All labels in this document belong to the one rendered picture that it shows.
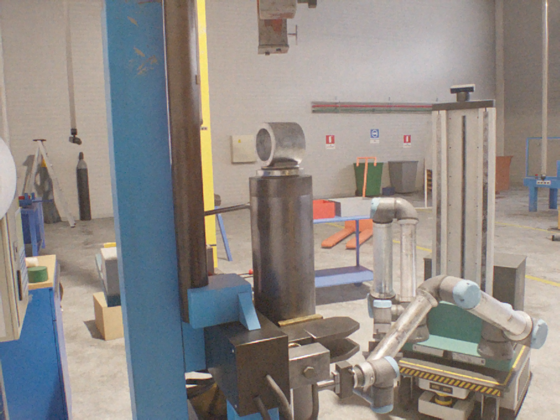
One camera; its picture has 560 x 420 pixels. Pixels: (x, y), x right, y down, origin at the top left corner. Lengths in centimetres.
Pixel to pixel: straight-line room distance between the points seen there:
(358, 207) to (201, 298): 361
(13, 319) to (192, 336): 59
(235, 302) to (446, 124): 187
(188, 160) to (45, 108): 1097
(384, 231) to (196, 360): 148
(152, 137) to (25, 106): 1088
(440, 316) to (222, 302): 187
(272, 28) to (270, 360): 113
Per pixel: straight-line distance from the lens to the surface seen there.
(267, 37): 181
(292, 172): 157
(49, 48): 1244
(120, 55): 146
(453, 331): 305
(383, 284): 287
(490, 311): 239
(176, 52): 137
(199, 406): 198
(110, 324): 436
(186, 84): 136
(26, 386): 284
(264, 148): 167
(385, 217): 271
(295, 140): 158
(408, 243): 267
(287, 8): 145
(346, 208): 479
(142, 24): 148
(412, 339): 297
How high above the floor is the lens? 158
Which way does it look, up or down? 7 degrees down
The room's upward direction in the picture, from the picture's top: 2 degrees counter-clockwise
